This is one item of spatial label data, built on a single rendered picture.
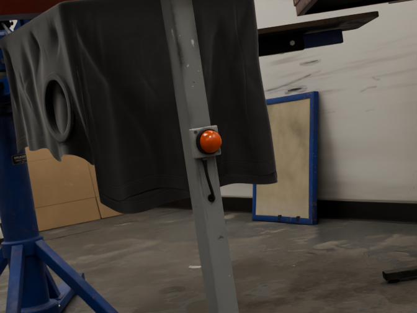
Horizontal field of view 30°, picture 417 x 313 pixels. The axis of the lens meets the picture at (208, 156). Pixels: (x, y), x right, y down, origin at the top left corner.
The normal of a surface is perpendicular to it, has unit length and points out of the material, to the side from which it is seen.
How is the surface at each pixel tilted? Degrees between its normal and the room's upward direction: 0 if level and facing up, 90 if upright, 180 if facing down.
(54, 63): 87
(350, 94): 90
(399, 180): 90
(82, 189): 78
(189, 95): 90
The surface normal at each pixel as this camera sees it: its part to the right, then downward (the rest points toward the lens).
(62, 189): 0.45, -0.23
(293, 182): -0.87, -0.04
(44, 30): -0.85, 0.17
